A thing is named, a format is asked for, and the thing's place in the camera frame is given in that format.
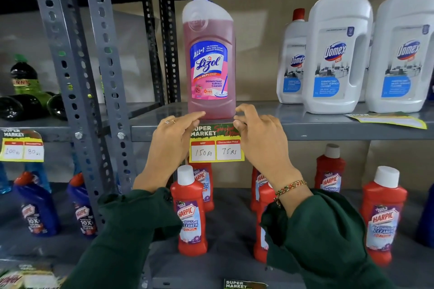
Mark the person's left hand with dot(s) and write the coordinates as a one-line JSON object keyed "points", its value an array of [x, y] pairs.
{"points": [[169, 150]]}

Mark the brown cardboard backing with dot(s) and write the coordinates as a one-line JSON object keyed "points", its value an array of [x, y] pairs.
{"points": [[257, 45]]}

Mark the person's right fingers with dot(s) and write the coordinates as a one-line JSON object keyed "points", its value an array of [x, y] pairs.
{"points": [[249, 117]]}

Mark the light blue spray bottle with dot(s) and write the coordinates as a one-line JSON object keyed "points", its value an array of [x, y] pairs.
{"points": [[4, 180], [39, 177]]}

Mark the blue toilet cleaner bottle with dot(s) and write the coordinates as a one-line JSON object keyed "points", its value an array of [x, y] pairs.
{"points": [[81, 211], [428, 217], [37, 207]]}

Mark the person's left fingers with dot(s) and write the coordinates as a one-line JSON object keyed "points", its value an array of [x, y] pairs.
{"points": [[186, 119]]}

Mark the person's right hand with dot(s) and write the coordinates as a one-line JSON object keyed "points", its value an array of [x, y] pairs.
{"points": [[264, 150]]}

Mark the group of red cleaner bottles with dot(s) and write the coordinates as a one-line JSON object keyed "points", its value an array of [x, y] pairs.
{"points": [[190, 217]]}

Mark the dark bottle green cap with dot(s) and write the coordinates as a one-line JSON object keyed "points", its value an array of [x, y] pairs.
{"points": [[25, 75]]}

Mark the person's left forearm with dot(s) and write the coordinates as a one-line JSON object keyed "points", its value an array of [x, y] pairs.
{"points": [[129, 231]]}

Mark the person's right forearm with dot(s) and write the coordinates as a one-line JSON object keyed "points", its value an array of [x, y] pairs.
{"points": [[322, 241]]}

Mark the pink floor cleaner bottle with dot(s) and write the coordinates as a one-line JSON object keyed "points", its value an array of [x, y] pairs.
{"points": [[209, 102]]}

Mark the printed white packet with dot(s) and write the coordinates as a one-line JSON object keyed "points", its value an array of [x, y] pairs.
{"points": [[30, 278]]}

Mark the grey metal shelving rack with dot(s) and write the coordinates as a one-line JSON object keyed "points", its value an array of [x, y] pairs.
{"points": [[51, 17], [305, 129]]}

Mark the white cleaner bottle red cap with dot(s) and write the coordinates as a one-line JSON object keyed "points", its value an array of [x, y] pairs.
{"points": [[403, 62], [334, 62], [291, 62]]}

